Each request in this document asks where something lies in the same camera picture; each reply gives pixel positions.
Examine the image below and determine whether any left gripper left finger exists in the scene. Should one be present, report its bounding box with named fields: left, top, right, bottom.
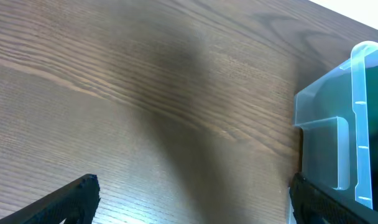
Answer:
left=0, top=174, right=100, bottom=224

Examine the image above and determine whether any dark green garment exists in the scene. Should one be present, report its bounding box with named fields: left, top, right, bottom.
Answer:
left=314, top=66, right=378, bottom=138

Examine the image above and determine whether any clear plastic storage container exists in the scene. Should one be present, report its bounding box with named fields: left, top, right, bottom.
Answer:
left=293, top=41, right=378, bottom=208

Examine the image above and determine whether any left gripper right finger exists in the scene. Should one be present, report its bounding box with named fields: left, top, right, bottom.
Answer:
left=289, top=172, right=378, bottom=224

